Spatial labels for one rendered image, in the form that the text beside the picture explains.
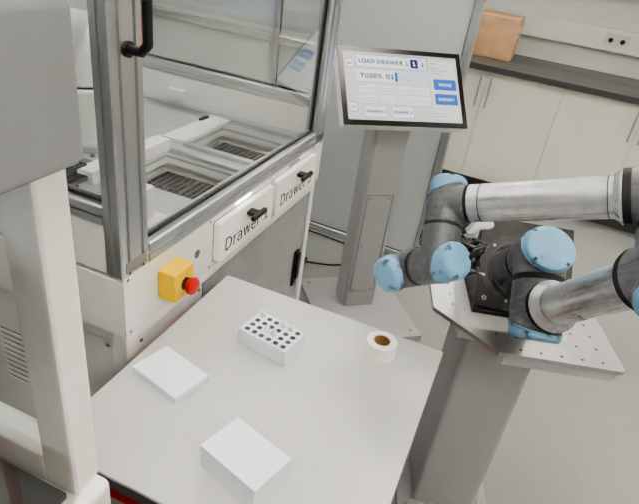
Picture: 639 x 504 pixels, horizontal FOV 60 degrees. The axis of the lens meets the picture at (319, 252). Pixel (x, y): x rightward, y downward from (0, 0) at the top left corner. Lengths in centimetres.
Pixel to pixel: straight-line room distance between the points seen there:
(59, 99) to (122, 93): 47
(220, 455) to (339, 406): 28
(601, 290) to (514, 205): 21
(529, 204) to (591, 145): 313
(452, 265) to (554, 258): 35
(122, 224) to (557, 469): 179
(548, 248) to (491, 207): 30
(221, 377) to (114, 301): 26
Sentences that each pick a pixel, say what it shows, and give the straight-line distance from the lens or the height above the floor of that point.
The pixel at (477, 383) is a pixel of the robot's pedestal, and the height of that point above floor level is 55.
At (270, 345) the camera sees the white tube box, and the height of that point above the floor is 80.
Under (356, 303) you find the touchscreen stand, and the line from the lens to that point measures 267.
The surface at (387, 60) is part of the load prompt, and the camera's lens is 226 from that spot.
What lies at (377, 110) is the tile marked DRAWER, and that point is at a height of 101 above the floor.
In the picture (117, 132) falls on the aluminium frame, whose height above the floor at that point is 124.
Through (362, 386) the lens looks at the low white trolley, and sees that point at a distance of 121.
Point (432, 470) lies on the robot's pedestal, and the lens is 190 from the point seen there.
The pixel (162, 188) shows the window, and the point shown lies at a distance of 118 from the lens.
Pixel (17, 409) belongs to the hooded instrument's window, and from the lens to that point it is 65.
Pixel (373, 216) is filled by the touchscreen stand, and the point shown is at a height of 52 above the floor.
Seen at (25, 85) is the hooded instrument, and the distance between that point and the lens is 51.
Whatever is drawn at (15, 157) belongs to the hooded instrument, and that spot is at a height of 139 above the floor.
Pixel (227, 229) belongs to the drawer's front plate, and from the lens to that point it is 140.
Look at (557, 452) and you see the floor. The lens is 239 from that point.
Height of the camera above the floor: 158
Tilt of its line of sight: 30 degrees down
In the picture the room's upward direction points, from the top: 9 degrees clockwise
